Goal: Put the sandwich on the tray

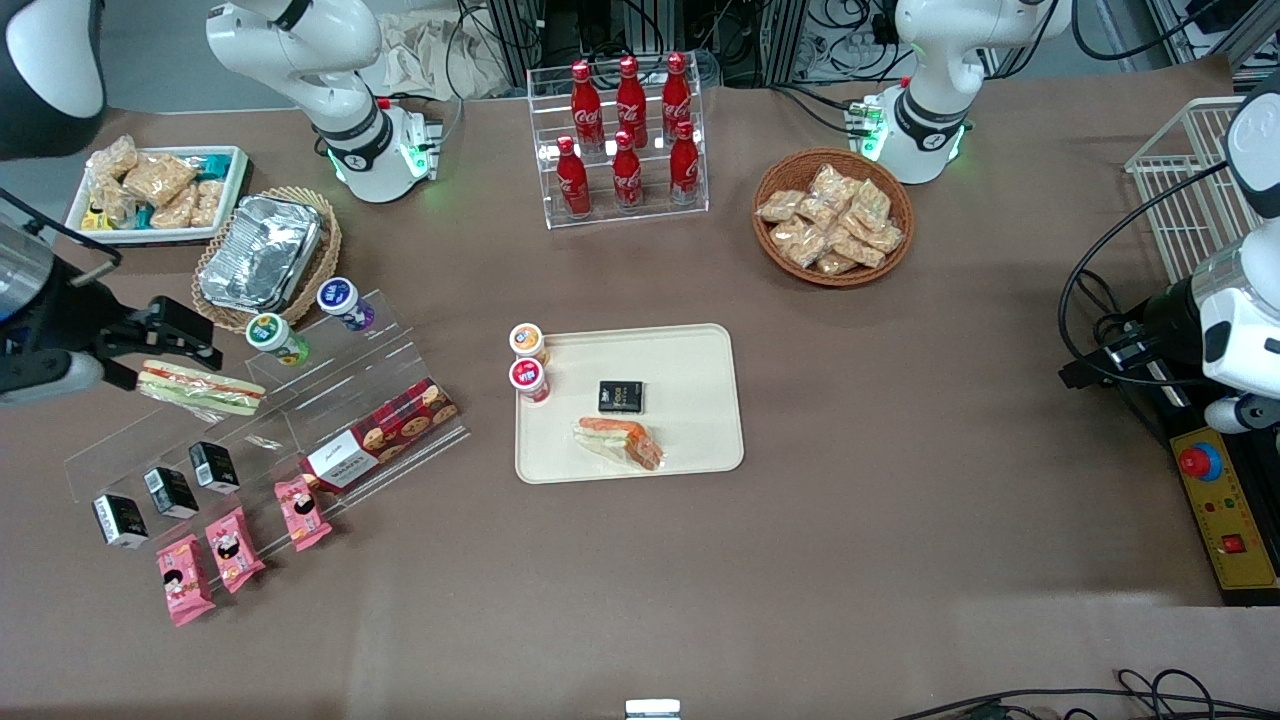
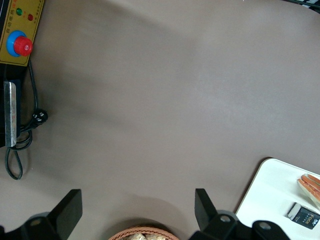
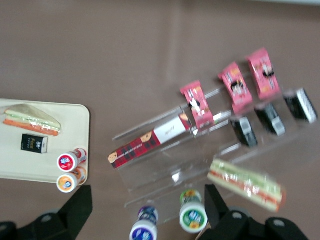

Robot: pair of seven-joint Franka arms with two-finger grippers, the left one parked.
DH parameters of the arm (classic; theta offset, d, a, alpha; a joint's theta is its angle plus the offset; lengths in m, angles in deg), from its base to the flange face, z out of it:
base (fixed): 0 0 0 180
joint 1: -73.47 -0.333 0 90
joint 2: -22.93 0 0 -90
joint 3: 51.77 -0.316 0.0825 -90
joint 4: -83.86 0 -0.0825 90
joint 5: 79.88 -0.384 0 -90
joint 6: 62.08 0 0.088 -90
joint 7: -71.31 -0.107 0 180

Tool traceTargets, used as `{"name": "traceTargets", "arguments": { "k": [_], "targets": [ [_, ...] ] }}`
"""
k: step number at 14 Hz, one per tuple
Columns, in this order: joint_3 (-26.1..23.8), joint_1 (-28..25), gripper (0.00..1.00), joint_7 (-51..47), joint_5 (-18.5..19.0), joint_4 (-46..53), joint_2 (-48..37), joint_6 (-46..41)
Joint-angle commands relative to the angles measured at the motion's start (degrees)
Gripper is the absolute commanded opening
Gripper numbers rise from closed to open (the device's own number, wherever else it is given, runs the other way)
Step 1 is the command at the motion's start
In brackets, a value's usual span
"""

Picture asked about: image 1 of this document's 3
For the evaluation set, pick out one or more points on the white rectangular bin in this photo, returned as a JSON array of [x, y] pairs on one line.
[[160, 238]]

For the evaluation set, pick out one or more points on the pink snack packet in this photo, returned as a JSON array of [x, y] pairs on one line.
[[235, 548], [303, 512], [183, 580]]

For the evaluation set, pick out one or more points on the round brown wicker basket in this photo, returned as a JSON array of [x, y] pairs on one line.
[[770, 250]]

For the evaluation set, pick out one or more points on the aluminium foil container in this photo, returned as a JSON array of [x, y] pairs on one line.
[[260, 252]]

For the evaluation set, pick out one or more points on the red cola bottle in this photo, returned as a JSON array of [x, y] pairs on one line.
[[626, 175], [572, 180], [684, 165], [630, 95], [585, 100], [676, 92]]

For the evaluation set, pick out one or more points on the small black box gold print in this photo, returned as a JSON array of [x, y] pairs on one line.
[[621, 397]]

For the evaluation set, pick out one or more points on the teal snack packet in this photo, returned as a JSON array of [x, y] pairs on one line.
[[212, 164]]

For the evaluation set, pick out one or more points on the clear acrylic bottle rack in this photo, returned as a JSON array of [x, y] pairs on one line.
[[655, 215]]

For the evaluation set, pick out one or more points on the crumpled beige cloth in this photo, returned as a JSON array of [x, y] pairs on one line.
[[420, 55]]

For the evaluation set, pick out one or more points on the beige plastic tray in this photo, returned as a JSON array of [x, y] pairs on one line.
[[690, 380]]

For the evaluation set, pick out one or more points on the cup with red lid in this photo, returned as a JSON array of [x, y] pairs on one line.
[[528, 378]]

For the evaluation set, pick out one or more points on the wrapped green ham sandwich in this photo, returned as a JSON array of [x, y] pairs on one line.
[[205, 390]]

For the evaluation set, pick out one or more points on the cup with green lid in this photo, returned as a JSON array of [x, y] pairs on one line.
[[275, 336]]

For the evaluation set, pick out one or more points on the cup with orange lid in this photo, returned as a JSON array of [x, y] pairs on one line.
[[527, 340]]

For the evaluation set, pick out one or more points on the black equipment rack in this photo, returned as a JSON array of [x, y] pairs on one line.
[[740, 30]]

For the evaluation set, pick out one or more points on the cup with blue lid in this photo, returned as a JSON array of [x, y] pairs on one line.
[[345, 302]]

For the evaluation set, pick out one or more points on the red cookie box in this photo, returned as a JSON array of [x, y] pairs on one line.
[[385, 432]]

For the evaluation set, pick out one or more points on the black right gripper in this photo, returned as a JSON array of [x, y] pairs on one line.
[[68, 312]]

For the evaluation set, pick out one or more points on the yellow snack packet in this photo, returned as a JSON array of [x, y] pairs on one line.
[[95, 219]]

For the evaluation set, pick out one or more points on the white and black machine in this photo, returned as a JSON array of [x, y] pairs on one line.
[[1240, 320]]

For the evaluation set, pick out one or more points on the clear bag of crackers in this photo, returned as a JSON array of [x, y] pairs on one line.
[[832, 182], [855, 247], [175, 210], [835, 264], [115, 160], [883, 238], [780, 205], [158, 178], [870, 203], [110, 200], [818, 212], [800, 240], [207, 203]]

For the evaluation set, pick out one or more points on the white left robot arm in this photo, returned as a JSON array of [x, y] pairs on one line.
[[930, 90]]

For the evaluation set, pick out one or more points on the small black carton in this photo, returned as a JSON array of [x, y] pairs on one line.
[[214, 467], [170, 492], [120, 521]]

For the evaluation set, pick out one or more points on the oval wicker basket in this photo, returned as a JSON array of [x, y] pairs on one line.
[[330, 245]]

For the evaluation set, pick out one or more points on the orange triangle sandwich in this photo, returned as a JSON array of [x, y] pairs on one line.
[[625, 440]]

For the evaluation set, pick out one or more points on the clear acrylic stepped display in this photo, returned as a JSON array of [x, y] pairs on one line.
[[340, 380]]

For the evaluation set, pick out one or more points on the aluminium frame post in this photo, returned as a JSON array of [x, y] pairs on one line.
[[1250, 45]]

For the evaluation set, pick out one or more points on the yellow emergency stop box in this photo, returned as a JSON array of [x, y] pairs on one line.
[[1225, 510]]

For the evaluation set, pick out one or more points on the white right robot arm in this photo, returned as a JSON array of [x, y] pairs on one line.
[[340, 110]]

